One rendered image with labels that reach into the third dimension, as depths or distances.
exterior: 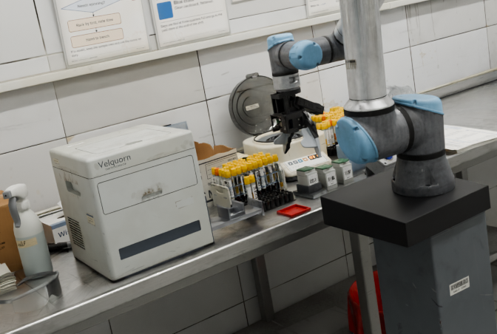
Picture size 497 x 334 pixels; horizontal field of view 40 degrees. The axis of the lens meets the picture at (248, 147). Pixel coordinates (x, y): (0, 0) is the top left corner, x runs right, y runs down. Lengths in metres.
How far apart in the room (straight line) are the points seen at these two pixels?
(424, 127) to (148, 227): 0.69
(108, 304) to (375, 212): 0.64
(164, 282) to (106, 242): 0.17
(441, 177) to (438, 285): 0.25
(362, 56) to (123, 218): 0.66
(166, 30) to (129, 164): 0.84
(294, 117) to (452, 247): 0.55
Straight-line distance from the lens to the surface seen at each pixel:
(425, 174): 1.67
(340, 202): 1.68
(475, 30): 3.40
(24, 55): 2.18
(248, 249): 1.76
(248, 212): 1.81
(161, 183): 1.65
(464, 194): 1.67
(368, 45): 1.53
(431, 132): 1.64
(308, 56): 1.78
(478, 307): 1.82
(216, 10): 2.45
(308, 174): 1.96
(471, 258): 1.76
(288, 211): 1.88
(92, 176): 1.58
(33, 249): 1.79
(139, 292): 1.63
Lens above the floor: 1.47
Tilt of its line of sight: 12 degrees down
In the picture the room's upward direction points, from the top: 10 degrees counter-clockwise
